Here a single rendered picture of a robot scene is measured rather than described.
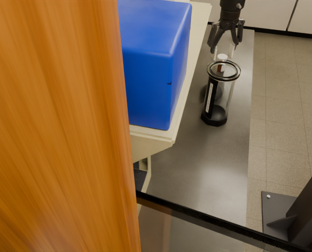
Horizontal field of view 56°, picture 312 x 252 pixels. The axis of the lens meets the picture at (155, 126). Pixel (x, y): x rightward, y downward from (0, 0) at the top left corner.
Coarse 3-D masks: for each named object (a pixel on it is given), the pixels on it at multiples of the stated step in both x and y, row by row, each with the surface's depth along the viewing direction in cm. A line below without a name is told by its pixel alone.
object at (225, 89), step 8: (208, 64) 96; (216, 64) 98; (224, 64) 99; (232, 64) 97; (216, 72) 101; (224, 72) 101; (232, 72) 98; (232, 80) 92; (224, 88) 95; (232, 88) 97; (216, 96) 98; (224, 96) 98; (216, 104) 101; (224, 104) 101; (216, 112) 103; (224, 112) 104
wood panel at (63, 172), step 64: (0, 0) 12; (64, 0) 12; (0, 64) 15; (64, 64) 14; (0, 128) 20; (64, 128) 18; (128, 128) 21; (0, 192) 28; (64, 192) 24; (128, 192) 24
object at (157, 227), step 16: (144, 208) 39; (160, 208) 38; (176, 208) 37; (144, 224) 43; (160, 224) 41; (176, 224) 39; (192, 224) 37; (208, 224) 36; (224, 224) 35; (144, 240) 48; (160, 240) 45; (176, 240) 43; (192, 240) 41; (208, 240) 39; (224, 240) 37; (240, 240) 36; (256, 240) 34; (272, 240) 34
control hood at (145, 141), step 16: (192, 16) 46; (208, 16) 47; (192, 32) 43; (192, 48) 40; (192, 64) 37; (176, 112) 31; (144, 128) 30; (176, 128) 30; (144, 144) 30; (160, 144) 29
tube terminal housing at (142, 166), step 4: (148, 156) 82; (140, 160) 86; (144, 160) 88; (148, 160) 83; (140, 164) 87; (144, 164) 88; (148, 164) 84; (140, 168) 87; (144, 168) 87; (148, 168) 86; (148, 172) 87; (148, 176) 88; (148, 180) 90; (144, 184) 84; (144, 188) 85; (144, 192) 86
